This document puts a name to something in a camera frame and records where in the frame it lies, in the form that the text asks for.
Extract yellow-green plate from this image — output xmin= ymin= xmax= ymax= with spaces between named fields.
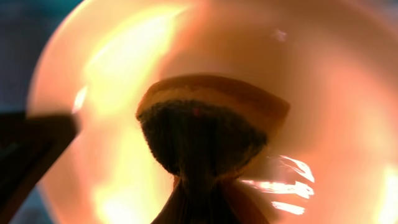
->
xmin=28 ymin=0 xmax=397 ymax=223

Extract teal plastic tray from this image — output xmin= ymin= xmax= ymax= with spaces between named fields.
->
xmin=1 ymin=0 xmax=79 ymax=223

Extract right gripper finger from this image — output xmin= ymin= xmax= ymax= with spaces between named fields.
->
xmin=1 ymin=112 xmax=78 ymax=224

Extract green yellow sponge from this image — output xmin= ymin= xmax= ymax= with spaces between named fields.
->
xmin=136 ymin=74 xmax=290 ymax=224

